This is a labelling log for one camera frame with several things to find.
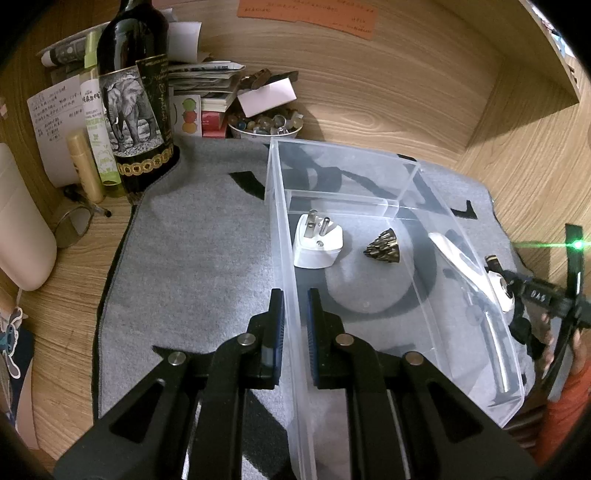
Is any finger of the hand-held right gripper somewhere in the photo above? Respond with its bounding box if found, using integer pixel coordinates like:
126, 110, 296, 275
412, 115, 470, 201
504, 270, 570, 317
509, 310, 548, 358

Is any orange paper note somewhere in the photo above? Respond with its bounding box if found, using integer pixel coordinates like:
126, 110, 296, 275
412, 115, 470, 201
237, 0, 378, 41

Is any white bowl of beads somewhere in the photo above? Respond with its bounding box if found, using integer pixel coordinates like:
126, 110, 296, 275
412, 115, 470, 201
227, 107, 305, 140

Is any dark wine bottle elephant label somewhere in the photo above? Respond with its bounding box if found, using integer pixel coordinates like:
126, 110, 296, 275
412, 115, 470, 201
95, 0, 182, 204

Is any white folded paper sheet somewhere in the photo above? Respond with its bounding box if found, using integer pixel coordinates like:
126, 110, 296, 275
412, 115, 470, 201
165, 21, 211, 65

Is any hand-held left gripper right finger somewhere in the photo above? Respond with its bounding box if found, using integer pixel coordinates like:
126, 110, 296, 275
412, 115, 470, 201
307, 288, 541, 480

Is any black pen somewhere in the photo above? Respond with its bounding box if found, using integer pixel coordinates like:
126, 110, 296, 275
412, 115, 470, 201
64, 186, 113, 219

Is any fruit picture card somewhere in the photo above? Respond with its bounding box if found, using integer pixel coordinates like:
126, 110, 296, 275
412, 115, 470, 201
174, 95, 204, 137

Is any white handled metal tool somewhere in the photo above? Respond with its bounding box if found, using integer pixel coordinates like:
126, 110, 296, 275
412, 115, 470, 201
428, 232, 513, 394

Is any person's right forearm orange sleeve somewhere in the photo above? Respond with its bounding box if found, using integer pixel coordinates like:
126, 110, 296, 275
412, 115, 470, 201
540, 369, 591, 464

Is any round metal ring stand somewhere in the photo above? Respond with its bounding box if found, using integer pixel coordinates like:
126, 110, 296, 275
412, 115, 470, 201
54, 207, 96, 250

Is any beige tube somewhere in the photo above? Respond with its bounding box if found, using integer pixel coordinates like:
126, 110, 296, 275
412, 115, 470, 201
67, 130, 105, 205

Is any white plug adapter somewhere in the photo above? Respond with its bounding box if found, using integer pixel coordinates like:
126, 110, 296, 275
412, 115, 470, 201
293, 209, 345, 270

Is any bronze step drill bit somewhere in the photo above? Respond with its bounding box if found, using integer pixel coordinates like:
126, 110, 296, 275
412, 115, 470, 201
363, 227, 400, 267

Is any person's right hand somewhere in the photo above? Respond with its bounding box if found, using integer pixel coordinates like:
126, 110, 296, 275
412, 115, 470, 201
538, 311, 559, 367

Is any white card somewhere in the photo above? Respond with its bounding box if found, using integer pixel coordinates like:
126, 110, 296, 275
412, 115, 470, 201
237, 78, 297, 118

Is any clear plastic storage box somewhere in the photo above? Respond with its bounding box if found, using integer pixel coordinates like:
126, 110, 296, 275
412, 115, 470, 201
264, 137, 527, 480

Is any handwritten white note paper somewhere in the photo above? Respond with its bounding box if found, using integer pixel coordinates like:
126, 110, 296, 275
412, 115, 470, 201
26, 75, 88, 188

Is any small white gold-capped object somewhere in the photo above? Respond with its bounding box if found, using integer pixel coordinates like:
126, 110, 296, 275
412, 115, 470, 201
484, 255, 514, 311

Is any stack of books and papers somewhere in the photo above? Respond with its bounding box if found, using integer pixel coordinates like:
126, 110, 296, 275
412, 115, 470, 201
167, 61, 245, 112

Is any grey mat with black pattern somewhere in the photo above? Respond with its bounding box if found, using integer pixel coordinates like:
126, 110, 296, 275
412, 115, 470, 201
92, 135, 536, 480

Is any red box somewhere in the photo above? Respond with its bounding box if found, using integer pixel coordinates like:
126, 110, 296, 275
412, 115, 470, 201
201, 109, 232, 138

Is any green white spray bottle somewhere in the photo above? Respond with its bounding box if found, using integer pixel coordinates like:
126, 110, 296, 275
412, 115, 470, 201
79, 31, 126, 198

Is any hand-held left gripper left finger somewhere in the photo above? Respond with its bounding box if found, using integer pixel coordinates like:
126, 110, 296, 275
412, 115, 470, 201
53, 288, 296, 480

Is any blue cartoon sticker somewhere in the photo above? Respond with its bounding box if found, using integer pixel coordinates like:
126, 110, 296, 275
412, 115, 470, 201
0, 305, 25, 384

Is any cream plastic container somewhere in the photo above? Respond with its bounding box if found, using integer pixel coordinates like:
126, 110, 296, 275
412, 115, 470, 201
0, 143, 58, 292

